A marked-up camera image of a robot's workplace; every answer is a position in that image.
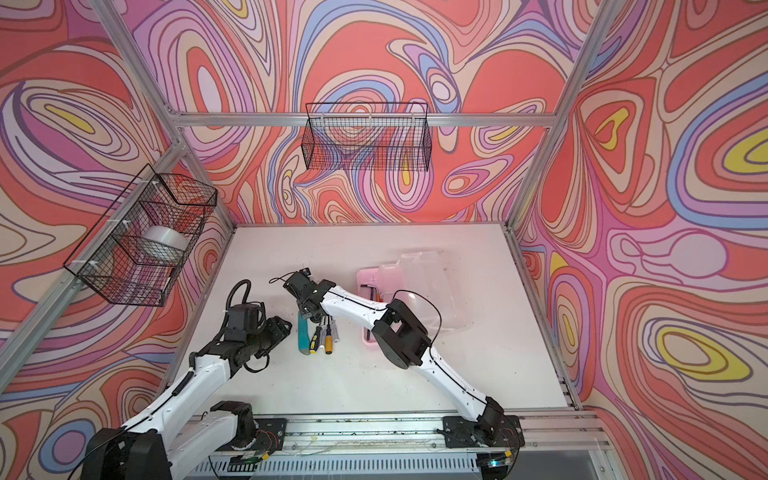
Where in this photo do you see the orange handled screwdriver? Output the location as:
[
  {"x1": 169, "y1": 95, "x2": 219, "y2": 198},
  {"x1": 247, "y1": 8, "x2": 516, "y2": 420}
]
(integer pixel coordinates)
[{"x1": 323, "y1": 316, "x2": 334, "y2": 355}]

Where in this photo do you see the black yellow small screwdriver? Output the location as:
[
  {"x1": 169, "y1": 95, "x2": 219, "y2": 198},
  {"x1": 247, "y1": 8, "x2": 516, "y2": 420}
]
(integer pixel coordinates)
[{"x1": 309, "y1": 324, "x2": 324, "y2": 354}]

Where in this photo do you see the teal utility knife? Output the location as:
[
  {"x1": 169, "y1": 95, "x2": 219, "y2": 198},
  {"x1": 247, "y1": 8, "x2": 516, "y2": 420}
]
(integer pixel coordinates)
[{"x1": 297, "y1": 314, "x2": 311, "y2": 355}]

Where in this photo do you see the pink translucent plastic tool box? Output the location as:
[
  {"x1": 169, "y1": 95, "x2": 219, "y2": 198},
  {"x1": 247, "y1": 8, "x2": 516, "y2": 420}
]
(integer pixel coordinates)
[{"x1": 356, "y1": 250, "x2": 471, "y2": 336}]

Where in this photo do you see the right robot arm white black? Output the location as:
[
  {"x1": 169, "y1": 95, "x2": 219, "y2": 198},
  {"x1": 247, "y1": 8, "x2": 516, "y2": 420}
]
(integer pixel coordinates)
[{"x1": 278, "y1": 269, "x2": 505, "y2": 446}]

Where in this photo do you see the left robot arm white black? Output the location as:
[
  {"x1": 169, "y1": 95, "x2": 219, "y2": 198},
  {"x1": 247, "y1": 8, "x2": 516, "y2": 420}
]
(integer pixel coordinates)
[{"x1": 74, "y1": 302, "x2": 292, "y2": 479}]

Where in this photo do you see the clear handled screwdriver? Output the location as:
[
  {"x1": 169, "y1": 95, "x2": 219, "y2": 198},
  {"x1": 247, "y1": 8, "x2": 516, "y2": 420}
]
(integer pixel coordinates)
[{"x1": 329, "y1": 317, "x2": 339, "y2": 344}]

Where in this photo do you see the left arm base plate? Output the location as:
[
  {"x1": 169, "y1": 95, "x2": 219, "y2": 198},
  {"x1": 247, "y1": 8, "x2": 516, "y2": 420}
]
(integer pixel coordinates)
[{"x1": 216, "y1": 417, "x2": 288, "y2": 454}]

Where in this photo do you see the grey duct tape roll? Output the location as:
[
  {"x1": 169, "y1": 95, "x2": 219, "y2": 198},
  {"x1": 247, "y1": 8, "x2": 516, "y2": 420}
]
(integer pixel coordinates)
[{"x1": 142, "y1": 225, "x2": 189, "y2": 251}]

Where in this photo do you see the black wire basket left wall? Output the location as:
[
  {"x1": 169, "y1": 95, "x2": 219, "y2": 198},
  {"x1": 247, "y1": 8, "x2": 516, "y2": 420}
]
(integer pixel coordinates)
[{"x1": 63, "y1": 165, "x2": 218, "y2": 307}]

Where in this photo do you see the black wire basket wall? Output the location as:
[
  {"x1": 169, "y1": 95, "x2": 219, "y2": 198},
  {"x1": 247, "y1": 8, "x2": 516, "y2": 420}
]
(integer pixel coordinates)
[
  {"x1": 63, "y1": 165, "x2": 218, "y2": 307},
  {"x1": 301, "y1": 101, "x2": 432, "y2": 172}
]

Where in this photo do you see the black wire basket back wall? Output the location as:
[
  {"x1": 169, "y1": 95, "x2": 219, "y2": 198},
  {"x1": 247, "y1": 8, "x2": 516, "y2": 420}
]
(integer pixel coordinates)
[{"x1": 301, "y1": 101, "x2": 432, "y2": 172}]

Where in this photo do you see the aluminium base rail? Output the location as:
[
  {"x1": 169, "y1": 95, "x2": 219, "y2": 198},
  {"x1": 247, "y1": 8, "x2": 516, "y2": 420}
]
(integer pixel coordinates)
[{"x1": 183, "y1": 411, "x2": 628, "y2": 479}]

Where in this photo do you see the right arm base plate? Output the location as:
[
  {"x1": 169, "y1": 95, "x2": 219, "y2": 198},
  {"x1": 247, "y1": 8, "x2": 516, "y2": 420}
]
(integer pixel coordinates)
[{"x1": 435, "y1": 415, "x2": 525, "y2": 450}]

